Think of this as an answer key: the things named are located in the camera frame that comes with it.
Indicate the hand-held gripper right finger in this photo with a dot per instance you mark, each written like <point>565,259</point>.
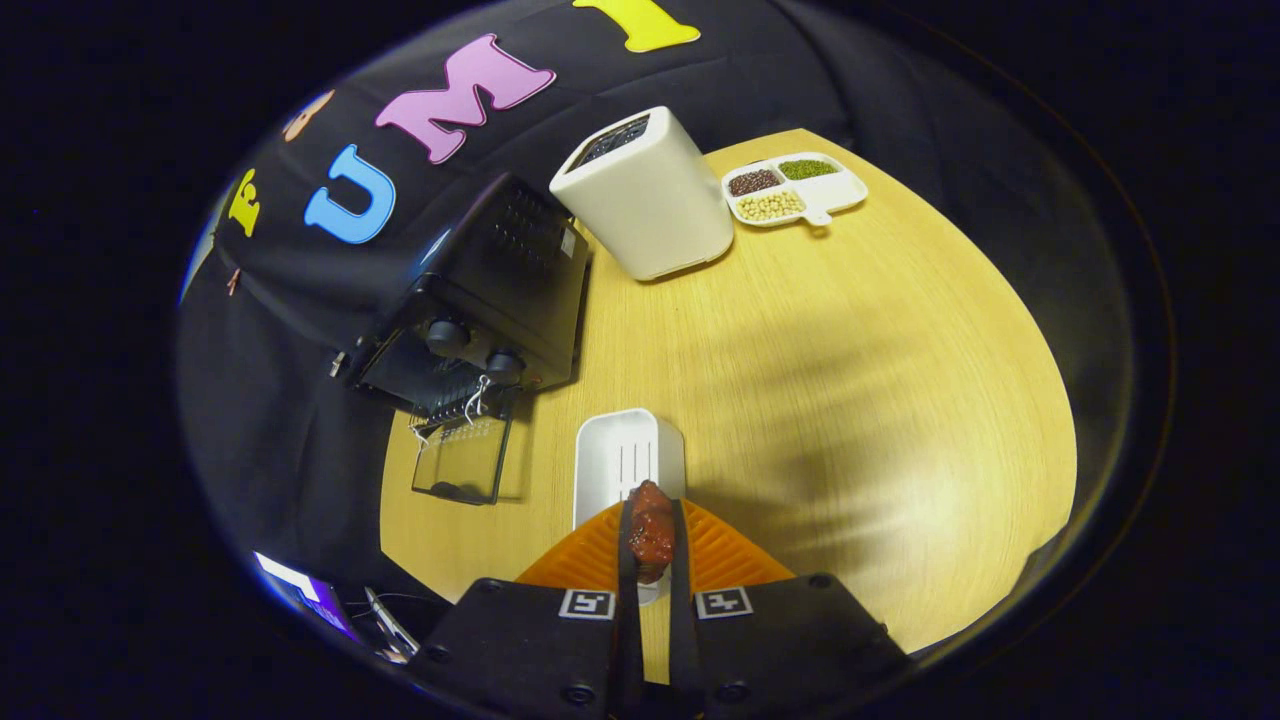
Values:
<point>682,620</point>

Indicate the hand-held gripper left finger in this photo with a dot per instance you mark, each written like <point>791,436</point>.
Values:
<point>630,620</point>

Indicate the reddish brown meat piece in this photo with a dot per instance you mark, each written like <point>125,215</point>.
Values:
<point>652,530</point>

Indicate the black toaster oven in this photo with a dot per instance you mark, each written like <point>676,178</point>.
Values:
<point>520,290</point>

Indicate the white rectangular tray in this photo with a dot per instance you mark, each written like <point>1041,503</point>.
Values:
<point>625,450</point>

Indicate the silver slim device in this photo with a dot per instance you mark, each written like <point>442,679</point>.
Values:
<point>392,625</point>

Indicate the glowing screen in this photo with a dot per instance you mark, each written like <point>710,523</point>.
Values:
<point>300,585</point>

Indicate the silver clip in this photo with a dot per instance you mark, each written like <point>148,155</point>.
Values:
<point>338,365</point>

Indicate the tall white appliance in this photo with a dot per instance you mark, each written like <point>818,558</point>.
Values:
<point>660,210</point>

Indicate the pile of yellow soybeans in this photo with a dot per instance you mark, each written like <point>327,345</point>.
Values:
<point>770,206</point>

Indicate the pile of dark red beans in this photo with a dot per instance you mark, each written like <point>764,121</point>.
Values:
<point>754,182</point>

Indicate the white divided dish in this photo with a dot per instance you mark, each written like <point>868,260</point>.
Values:
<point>832,193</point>

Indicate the pile of green beans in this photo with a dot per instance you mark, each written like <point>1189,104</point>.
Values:
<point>808,169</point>

